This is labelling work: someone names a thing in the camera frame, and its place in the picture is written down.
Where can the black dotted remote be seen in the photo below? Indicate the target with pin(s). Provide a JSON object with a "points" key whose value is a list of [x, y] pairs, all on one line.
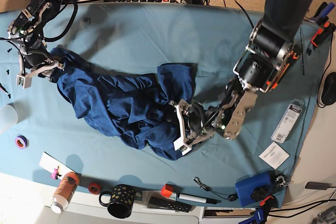
{"points": [[168, 204]]}

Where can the white paper leaflet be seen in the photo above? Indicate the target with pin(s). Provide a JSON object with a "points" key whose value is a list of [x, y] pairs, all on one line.
{"points": [[274, 155]]}

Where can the orange cube block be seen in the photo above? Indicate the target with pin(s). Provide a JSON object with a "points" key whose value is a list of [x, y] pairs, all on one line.
{"points": [[167, 191]]}

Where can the black computer mouse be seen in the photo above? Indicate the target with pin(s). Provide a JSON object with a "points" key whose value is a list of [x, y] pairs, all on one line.
{"points": [[328, 96]]}

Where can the blue box with knob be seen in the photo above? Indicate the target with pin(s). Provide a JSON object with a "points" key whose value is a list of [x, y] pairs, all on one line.
{"points": [[256, 188]]}

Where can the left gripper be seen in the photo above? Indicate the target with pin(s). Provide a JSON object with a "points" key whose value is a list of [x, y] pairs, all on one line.
{"points": [[191, 118]]}

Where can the blue clamp bottom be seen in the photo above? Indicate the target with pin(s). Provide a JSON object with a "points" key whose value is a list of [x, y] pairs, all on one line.
{"points": [[260, 214]]}

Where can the translucent plastic cup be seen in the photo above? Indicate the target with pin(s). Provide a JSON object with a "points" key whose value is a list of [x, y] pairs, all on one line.
{"points": [[8, 118]]}

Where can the pink clip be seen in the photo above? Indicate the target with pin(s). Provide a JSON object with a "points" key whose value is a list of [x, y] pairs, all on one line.
{"points": [[55, 175]]}

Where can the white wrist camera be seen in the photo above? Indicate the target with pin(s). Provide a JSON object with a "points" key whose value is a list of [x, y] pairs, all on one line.
{"points": [[23, 81], [181, 145]]}

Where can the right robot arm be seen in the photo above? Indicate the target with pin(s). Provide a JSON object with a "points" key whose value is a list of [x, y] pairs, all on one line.
{"points": [[25, 33]]}

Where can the teal table cloth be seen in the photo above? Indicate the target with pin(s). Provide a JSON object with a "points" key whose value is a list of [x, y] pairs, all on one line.
{"points": [[136, 38]]}

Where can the orange black clamp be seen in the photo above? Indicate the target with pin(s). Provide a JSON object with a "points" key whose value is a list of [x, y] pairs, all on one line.
{"points": [[322, 34]]}

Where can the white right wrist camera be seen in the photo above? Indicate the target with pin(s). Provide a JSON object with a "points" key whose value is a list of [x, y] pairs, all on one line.
{"points": [[23, 81]]}

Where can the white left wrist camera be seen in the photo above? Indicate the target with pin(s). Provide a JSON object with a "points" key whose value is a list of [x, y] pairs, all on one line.
{"points": [[181, 145]]}

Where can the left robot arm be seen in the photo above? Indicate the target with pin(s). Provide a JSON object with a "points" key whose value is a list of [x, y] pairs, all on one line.
{"points": [[262, 65]]}

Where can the orange tape roll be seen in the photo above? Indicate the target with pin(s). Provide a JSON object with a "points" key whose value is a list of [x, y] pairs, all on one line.
{"points": [[94, 188]]}

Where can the orange bottle white cap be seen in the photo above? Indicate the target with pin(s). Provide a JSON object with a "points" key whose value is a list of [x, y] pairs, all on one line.
{"points": [[64, 192]]}

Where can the black adapter right edge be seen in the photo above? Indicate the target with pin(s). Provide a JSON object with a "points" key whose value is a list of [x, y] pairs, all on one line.
{"points": [[317, 186]]}

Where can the clear plastic blister pack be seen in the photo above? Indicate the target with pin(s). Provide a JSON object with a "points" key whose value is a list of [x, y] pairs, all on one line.
{"points": [[288, 121]]}

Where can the blue t-shirt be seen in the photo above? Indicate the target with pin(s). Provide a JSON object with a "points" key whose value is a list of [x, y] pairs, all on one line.
{"points": [[133, 107]]}

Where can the purple tape roll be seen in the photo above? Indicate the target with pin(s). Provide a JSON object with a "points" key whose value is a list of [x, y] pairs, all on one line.
{"points": [[21, 142]]}

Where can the black marker pen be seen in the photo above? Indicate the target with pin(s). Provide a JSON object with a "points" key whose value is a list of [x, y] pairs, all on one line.
{"points": [[197, 199]]}

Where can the orange black utility knife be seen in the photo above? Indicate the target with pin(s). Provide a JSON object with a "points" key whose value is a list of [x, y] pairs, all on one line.
{"points": [[293, 57]]}

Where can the black yellow-dotted mug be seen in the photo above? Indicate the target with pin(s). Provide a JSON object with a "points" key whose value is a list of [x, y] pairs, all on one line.
{"points": [[121, 201]]}

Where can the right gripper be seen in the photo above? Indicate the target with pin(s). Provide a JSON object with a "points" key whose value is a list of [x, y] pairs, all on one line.
{"points": [[40, 61]]}

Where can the blue black clamp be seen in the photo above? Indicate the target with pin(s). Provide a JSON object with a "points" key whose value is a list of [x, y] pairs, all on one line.
{"points": [[322, 12]]}

